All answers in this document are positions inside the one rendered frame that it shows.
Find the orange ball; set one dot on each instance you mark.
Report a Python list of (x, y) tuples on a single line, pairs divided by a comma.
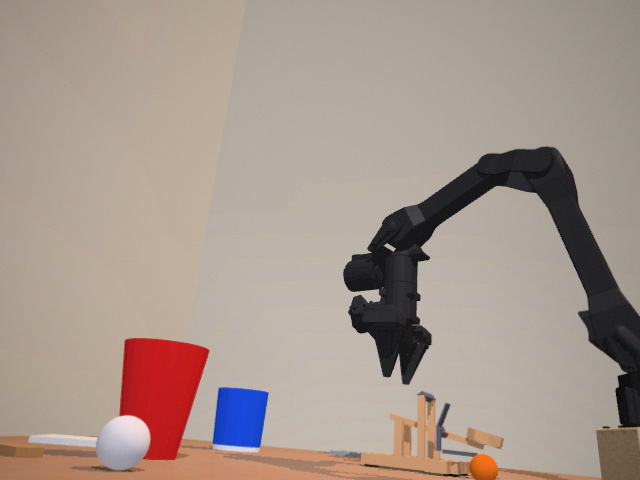
[(483, 467)]

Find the blue mug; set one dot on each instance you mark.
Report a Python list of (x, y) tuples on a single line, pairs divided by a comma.
[(239, 421)]

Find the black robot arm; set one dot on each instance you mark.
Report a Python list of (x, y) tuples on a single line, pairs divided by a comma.
[(612, 323)]

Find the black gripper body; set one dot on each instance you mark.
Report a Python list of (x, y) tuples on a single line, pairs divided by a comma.
[(400, 310)]

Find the white ball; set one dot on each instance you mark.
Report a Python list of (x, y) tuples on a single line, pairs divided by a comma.
[(123, 442)]

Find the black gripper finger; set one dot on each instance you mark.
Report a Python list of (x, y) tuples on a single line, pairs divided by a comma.
[(410, 355), (388, 342)]

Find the red plastic cup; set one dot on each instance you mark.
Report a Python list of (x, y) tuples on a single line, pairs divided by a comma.
[(160, 379)]

